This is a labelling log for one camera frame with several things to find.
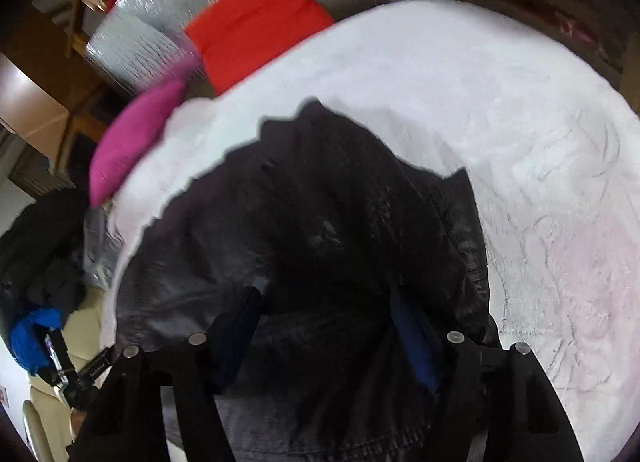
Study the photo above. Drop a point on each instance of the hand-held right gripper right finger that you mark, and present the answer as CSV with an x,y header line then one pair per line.
x,y
417,342

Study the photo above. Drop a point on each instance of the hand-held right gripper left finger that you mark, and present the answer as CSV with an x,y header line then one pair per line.
x,y
240,337

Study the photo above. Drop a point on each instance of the black jacket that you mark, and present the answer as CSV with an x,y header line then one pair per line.
x,y
300,202

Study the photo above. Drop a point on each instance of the pile of dark clothes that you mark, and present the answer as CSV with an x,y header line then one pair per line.
x,y
40,242

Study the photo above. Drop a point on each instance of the blue cloth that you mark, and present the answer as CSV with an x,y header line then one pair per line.
x,y
32,337

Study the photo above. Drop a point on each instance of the grey cloth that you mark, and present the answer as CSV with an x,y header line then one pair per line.
x,y
100,252

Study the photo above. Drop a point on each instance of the magenta pillow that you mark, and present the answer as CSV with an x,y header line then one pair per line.
x,y
130,142

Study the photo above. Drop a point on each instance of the white fluffy blanket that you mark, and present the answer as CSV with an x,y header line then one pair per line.
x,y
500,117

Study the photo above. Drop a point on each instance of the wooden cabinet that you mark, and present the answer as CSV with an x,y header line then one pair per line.
x,y
30,102

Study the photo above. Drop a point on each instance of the silver foil mat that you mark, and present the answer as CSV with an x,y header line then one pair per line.
x,y
145,42

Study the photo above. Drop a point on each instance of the red cushion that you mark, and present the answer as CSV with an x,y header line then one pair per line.
x,y
255,22

